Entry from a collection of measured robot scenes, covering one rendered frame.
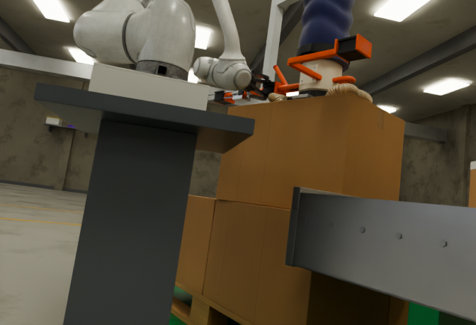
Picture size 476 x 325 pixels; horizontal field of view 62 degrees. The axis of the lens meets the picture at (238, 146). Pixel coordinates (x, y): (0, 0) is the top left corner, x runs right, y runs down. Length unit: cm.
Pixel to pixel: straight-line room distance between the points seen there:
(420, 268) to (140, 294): 65
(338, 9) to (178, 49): 79
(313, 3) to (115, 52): 86
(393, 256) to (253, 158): 80
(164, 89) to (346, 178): 63
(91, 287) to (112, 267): 7
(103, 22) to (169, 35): 22
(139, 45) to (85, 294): 68
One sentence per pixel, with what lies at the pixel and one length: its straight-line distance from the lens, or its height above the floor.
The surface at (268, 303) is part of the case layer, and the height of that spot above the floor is 23.
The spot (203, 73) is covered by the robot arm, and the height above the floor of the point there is 103.
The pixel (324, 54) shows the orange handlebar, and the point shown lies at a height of 107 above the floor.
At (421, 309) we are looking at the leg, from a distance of 86.
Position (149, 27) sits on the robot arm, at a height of 100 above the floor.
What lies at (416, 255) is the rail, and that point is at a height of 49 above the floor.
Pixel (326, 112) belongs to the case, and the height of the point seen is 88.
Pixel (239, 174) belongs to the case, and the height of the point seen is 65.
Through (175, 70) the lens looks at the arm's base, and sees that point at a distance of 114.
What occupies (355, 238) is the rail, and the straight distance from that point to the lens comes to 94.
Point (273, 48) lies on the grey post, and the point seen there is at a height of 252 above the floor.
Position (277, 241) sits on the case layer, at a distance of 136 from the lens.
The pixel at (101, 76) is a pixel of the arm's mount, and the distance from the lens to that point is 107.
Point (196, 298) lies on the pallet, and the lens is 179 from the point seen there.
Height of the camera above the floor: 55
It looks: 8 degrees up
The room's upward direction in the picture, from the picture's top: 8 degrees clockwise
